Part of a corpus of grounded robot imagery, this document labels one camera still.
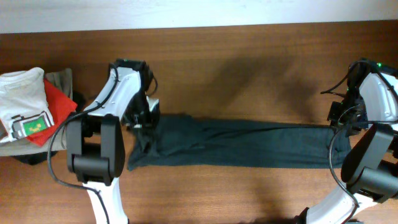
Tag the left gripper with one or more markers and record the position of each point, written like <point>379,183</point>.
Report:
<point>150,125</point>

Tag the white t-shirt with print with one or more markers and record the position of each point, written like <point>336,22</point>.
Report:
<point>24,107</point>

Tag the black folded garment bottom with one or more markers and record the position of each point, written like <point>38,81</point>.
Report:
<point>34,159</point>

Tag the beige folded t-shirt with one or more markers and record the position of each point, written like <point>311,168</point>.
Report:
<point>61,80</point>

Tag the red folded t-shirt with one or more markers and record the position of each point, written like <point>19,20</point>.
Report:
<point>60,106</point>

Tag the dark green t-shirt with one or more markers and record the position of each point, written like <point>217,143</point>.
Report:
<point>182,140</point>

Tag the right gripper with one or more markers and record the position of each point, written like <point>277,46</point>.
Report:
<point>333,116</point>

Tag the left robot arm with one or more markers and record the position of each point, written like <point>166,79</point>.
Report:
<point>95,145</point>

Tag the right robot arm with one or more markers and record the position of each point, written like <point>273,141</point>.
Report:
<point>369,105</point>

